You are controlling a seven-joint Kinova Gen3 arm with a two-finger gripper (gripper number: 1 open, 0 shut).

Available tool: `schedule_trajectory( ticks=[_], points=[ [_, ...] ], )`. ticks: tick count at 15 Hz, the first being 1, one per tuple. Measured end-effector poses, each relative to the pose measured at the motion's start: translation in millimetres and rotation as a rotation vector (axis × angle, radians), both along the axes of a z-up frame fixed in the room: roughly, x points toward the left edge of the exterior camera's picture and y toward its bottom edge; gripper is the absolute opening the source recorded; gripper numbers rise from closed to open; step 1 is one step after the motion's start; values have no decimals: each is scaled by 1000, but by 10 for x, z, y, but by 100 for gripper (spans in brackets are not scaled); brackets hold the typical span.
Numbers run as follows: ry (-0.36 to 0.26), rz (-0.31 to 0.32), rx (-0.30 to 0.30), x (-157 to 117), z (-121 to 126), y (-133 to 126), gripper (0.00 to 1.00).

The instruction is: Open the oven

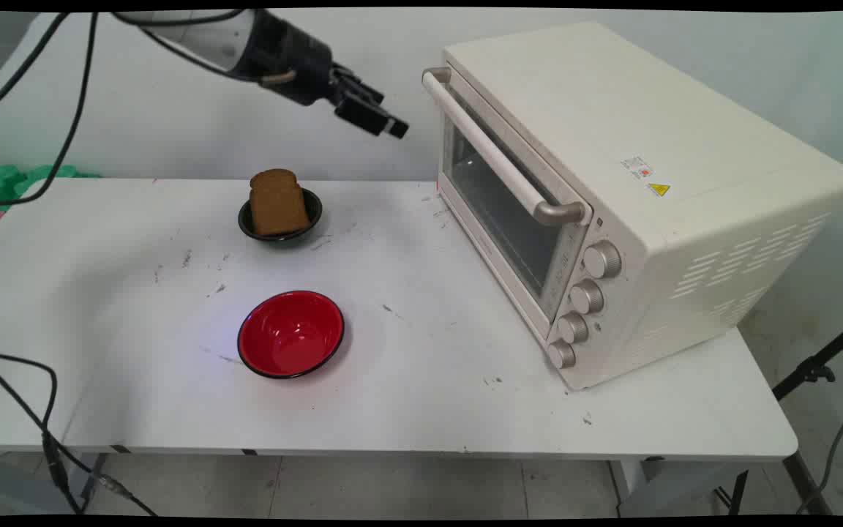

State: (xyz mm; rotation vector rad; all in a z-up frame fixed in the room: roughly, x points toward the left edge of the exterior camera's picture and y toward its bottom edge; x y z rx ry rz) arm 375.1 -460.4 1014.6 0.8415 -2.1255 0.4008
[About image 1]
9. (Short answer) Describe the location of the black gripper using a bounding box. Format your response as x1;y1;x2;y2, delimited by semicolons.
234;9;410;140

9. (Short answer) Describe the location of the oven door with handle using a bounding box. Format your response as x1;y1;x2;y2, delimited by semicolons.
421;66;592;342

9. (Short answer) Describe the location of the small black bowl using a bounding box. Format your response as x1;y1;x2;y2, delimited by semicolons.
238;188;323;243

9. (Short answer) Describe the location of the brown bread slice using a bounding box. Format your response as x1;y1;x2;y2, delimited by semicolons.
249;169;311;236

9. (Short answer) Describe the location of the red bowl with black rim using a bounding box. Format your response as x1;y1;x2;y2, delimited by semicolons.
237;291;345;380

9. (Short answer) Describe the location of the silver oven knob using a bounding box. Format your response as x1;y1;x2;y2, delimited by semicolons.
569;280;604;315
547;339;577;370
557;312;590;345
583;242;623;280

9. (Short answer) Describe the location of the cream toaster oven body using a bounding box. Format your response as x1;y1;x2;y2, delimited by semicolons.
438;20;843;392

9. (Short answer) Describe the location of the black tripod leg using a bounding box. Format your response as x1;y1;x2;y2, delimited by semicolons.
771;313;843;402

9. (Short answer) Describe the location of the black table leg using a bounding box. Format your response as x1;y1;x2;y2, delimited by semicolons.
783;450;834;517

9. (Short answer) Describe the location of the black hanging cable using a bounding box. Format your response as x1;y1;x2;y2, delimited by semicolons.
0;12;71;124
0;12;99;208

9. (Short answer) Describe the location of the black cable with connector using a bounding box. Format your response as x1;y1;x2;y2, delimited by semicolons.
0;350;160;517

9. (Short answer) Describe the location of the grey cable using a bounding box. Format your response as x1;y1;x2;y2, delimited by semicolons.
795;331;843;515

